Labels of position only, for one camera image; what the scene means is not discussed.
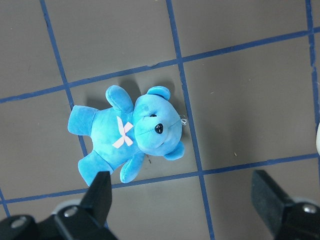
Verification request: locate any white trash can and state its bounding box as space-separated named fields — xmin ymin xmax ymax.
xmin=315 ymin=123 xmax=320 ymax=155

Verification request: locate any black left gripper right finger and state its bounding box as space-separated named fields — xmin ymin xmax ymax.
xmin=251 ymin=170 xmax=320 ymax=240

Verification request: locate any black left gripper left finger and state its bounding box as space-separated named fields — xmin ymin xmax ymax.
xmin=0 ymin=171 xmax=117 ymax=240

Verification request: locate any blue teddy bear plush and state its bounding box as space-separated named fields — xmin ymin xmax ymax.
xmin=67 ymin=85 xmax=185 ymax=186

